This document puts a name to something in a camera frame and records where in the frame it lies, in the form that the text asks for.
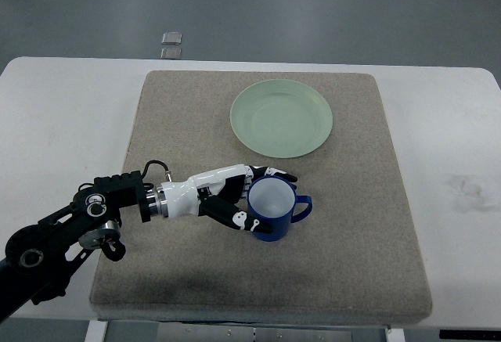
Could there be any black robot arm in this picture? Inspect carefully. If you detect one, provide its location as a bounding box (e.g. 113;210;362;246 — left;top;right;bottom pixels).
1;171;168;320

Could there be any upper metal floor plate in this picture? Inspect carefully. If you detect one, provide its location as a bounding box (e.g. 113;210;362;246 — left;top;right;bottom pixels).
161;32;182;45

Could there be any metal table frame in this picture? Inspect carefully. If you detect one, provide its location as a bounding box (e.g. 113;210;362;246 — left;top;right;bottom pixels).
84;318;405;342

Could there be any grey felt mat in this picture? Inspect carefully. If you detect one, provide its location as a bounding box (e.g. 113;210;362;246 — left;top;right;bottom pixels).
90;70;432;325

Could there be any blue enamel mug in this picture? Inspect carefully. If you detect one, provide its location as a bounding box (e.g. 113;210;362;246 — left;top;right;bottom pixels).
247;175;312;242

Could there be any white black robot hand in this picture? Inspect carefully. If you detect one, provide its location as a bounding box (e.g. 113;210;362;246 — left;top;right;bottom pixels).
146;164;297;234

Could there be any light green plate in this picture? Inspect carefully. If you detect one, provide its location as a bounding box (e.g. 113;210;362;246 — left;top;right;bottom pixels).
229;79;333;159

